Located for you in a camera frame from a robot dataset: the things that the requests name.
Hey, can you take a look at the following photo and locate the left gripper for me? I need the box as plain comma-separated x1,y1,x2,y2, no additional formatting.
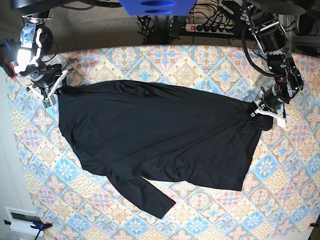
256,84,288,112

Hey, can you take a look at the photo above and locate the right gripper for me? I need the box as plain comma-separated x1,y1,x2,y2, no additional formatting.
27,64,62,93

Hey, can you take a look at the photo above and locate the black t-shirt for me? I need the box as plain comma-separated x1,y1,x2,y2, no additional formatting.
57,80,273,218

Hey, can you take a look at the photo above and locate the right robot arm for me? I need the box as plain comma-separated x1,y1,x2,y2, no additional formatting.
14,15,62,97

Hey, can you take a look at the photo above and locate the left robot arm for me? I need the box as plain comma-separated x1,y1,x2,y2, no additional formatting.
241,0,304,117

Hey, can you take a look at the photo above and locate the black round stool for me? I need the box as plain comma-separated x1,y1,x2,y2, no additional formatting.
39,25,53,54

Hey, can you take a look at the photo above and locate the red black clamp left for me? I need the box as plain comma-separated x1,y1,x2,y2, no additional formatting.
0,58,17,79

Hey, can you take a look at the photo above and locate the white power strip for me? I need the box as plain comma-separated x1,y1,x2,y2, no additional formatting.
184,23,233,35

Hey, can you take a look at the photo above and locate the patterned tablecloth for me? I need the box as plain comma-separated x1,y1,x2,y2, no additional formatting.
0,45,320,240

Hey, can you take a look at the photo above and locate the blue clamp bottom left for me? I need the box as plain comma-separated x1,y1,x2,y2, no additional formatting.
4,220,53,240

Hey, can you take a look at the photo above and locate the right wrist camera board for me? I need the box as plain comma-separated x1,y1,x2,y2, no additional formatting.
42,97,56,109

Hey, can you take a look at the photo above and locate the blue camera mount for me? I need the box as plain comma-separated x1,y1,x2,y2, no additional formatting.
119,0,197,16

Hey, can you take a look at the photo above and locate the white wall vent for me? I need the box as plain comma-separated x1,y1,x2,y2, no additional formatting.
5,207,42,237

